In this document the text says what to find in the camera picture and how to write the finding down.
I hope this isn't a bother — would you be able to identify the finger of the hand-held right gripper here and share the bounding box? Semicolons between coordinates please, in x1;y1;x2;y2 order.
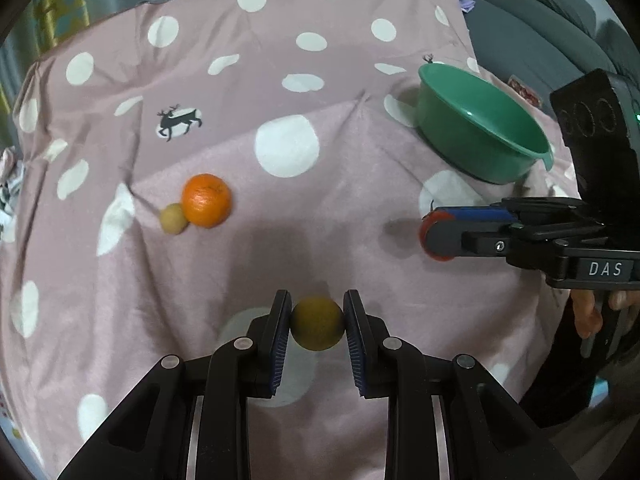
434;197;596;224
422;215;608;262

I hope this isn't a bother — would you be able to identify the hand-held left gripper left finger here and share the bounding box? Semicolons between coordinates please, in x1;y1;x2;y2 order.
57;289;293;480

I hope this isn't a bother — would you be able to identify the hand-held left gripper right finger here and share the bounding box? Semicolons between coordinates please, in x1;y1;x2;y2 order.
342;289;576;480

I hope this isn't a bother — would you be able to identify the red tomato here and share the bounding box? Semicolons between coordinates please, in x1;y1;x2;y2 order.
420;209;458;262

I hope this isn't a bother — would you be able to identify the green lime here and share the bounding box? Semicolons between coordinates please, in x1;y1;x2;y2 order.
291;297;346;352

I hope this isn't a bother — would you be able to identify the green plastic bowl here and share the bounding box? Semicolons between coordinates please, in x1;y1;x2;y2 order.
416;62;555;185

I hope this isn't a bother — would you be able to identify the orange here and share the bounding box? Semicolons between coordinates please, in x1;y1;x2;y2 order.
181;173;234;229

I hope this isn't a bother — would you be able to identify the small tan longan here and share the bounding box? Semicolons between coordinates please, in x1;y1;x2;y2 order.
159;203;190;236

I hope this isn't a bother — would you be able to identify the person's right hand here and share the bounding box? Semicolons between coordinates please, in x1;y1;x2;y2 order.
571;289;640;340

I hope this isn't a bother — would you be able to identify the clear packet of dried petals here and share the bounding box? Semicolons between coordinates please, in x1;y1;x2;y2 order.
507;76;543;108

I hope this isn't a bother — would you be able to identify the grey sofa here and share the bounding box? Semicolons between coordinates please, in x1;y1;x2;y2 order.
465;0;640;126

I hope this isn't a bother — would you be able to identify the pink polka dot blanket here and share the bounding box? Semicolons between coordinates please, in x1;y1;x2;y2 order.
0;0;601;480

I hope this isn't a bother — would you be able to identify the white floral cloth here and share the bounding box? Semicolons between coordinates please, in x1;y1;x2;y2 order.
0;147;26;241

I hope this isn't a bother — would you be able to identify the yellow patterned curtain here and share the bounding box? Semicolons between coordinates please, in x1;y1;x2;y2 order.
30;0;91;46

